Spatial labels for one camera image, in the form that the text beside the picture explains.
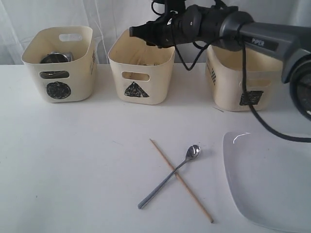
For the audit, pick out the steel long spoon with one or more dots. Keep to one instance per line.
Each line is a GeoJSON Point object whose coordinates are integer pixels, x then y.
{"type": "Point", "coordinates": [192, 153]}

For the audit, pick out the white square plate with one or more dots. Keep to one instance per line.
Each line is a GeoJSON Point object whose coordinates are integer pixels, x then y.
{"type": "Point", "coordinates": [270, 180]}

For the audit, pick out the cream bin with triangle mark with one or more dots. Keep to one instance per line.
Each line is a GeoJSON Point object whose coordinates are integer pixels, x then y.
{"type": "Point", "coordinates": [142, 74]}

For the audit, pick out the white backdrop curtain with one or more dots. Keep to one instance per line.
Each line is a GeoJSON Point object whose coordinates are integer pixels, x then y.
{"type": "Point", "coordinates": [21, 20]}

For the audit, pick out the cream bin with circle mark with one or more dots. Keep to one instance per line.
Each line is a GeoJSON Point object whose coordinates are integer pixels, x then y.
{"type": "Point", "coordinates": [68, 81]}

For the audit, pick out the steel bowl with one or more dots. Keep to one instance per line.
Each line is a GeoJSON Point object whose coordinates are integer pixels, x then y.
{"type": "Point", "coordinates": [56, 57]}

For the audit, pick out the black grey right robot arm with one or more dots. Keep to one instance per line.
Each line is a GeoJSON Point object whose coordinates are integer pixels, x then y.
{"type": "Point", "coordinates": [231, 29]}

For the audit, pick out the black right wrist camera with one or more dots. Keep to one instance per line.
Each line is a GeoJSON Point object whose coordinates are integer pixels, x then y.
{"type": "Point", "coordinates": [177, 6]}

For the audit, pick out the cream bin with square mark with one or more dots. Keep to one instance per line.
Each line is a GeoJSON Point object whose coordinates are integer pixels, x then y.
{"type": "Point", "coordinates": [224, 74]}

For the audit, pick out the wooden chopstick lower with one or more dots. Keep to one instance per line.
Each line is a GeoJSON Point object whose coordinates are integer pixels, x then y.
{"type": "Point", "coordinates": [192, 194]}

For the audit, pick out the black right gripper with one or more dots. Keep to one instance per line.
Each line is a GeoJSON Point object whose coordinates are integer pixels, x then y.
{"type": "Point", "coordinates": [195, 24]}

